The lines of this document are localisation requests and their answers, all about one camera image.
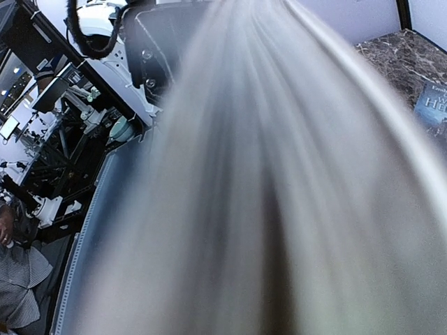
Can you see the pink floral paperback book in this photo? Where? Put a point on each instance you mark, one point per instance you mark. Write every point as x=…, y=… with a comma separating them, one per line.
x=289, y=192

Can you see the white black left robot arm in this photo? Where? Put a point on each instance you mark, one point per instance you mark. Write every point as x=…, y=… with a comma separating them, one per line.
x=140, y=41

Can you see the dark blue hardcover book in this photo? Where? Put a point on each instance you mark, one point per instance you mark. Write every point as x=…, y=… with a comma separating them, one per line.
x=431, y=109

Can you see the white slotted cable duct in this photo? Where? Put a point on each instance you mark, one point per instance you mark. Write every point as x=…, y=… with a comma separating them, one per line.
x=78, y=224

